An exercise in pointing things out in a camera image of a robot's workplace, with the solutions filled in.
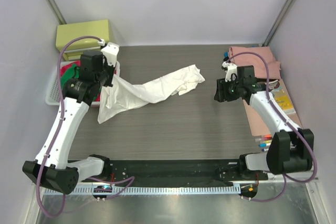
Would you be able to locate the white printed t shirt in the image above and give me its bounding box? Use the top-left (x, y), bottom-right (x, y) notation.
top-left (98, 65), bottom-right (205, 124)

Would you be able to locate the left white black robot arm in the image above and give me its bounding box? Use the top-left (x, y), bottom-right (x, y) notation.
top-left (23, 48), bottom-right (117, 195)

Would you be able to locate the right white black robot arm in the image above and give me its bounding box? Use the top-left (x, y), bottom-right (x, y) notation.
top-left (214, 63), bottom-right (314, 175)

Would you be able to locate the green t shirt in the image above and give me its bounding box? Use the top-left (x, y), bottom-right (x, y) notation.
top-left (60, 63), bottom-right (81, 88)

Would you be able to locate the pink folded t shirt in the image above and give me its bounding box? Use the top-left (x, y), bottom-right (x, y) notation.
top-left (229, 47), bottom-right (281, 80)

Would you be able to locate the red t shirt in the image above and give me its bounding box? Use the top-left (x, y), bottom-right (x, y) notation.
top-left (59, 62), bottom-right (102, 103)

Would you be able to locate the yellow picture book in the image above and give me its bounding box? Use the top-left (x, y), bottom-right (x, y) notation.
top-left (269, 80), bottom-right (296, 115)

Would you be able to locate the black folded t shirt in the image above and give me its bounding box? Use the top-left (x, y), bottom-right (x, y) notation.
top-left (222, 51), bottom-right (235, 72)

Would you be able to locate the yellow-green drawer box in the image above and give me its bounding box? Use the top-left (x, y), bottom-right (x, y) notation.
top-left (56, 19), bottom-right (116, 61)

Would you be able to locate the white plastic basket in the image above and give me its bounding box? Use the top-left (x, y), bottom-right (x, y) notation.
top-left (45, 60), bottom-right (120, 107)

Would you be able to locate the red marker pen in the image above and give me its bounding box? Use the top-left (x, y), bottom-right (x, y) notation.
top-left (255, 135), bottom-right (272, 141)

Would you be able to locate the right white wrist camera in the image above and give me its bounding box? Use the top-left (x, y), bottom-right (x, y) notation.
top-left (222, 62), bottom-right (237, 82)

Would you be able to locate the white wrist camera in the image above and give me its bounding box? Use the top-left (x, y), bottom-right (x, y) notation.
top-left (222, 62), bottom-right (237, 82)
top-left (98, 39), bottom-right (119, 67)

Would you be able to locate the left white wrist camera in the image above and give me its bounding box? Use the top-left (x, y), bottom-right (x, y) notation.
top-left (98, 39), bottom-right (119, 67)

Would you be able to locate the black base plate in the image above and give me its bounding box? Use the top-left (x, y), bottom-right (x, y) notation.
top-left (80, 158), bottom-right (271, 186)

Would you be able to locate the white slotted cable duct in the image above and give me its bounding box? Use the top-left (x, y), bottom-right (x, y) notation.
top-left (44, 185), bottom-right (242, 196)

